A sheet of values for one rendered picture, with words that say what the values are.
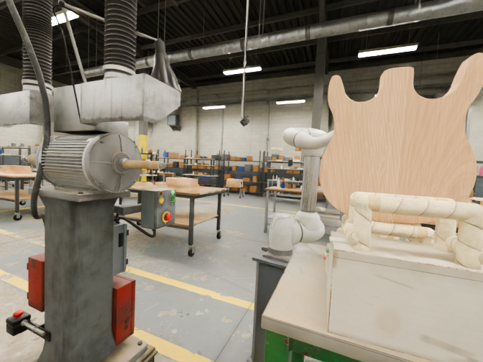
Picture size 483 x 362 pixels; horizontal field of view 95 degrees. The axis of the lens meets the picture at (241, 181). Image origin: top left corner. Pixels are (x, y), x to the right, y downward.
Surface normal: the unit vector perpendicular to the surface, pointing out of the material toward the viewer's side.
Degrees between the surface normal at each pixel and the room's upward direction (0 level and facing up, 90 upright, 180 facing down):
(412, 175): 94
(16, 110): 90
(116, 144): 82
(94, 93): 90
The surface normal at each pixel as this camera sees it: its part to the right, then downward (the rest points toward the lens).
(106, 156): 0.87, 0.02
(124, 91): -0.38, 0.03
